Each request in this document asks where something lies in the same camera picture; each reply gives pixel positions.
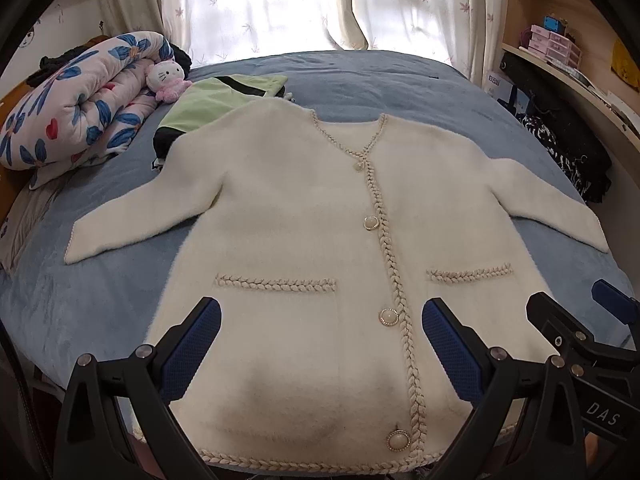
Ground cream knit cardigan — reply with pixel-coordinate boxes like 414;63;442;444
65;98;608;474

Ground blue bed blanket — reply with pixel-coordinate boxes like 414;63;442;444
1;51;631;385

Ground pink storage boxes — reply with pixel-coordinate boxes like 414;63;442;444
526;25;582;68

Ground wooden shelf unit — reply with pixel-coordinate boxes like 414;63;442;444
496;0;639;180

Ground floral rolled quilt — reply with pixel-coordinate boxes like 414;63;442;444
1;32;174;190

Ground green folded garment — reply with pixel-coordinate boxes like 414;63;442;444
152;74;293;170

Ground white floral curtain right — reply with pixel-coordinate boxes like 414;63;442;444
341;0;504;87

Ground white floral curtain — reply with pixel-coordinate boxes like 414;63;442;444
341;0;504;87
98;0;346;66

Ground hello kitty plush toy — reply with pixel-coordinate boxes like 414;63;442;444
145;60;192;103

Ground white floral curtain left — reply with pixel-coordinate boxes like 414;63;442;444
98;0;346;66

